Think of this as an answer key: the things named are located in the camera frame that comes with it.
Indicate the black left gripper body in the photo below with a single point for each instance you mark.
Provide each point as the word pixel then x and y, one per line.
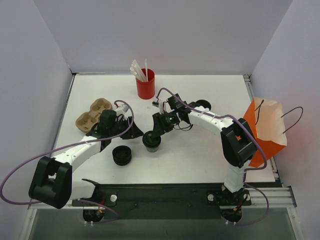
pixel 127 129

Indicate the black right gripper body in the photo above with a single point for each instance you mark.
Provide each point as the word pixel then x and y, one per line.
pixel 157 125

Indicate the black cup lid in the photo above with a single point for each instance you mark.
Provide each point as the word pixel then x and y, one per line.
pixel 149 141

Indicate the black paper coffee cup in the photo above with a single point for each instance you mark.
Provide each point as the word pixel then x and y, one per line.
pixel 152 149

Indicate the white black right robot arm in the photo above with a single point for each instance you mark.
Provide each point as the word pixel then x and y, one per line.
pixel 236 137

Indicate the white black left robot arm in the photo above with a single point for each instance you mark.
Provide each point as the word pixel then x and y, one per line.
pixel 53 182

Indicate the brown cardboard cup carrier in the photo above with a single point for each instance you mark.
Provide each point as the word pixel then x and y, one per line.
pixel 86 120

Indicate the stack of black lids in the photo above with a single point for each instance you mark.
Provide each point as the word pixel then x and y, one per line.
pixel 122 155

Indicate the red cylindrical straw holder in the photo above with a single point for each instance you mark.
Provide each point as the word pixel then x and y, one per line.
pixel 146 90

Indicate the white wrapped straw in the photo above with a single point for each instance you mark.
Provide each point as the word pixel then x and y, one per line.
pixel 146 70

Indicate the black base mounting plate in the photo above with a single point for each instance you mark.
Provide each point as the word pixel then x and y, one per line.
pixel 162 211

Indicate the orange paper bag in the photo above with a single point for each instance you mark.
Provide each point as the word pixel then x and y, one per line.
pixel 266 121

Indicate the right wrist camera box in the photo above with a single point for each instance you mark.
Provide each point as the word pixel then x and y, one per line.
pixel 160 104

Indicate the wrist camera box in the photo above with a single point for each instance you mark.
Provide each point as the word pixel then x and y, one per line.
pixel 160 104
pixel 121 110

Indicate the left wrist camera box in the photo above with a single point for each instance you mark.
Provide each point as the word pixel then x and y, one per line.
pixel 121 110

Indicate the aluminium frame rail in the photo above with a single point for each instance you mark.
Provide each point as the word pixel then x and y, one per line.
pixel 276 197

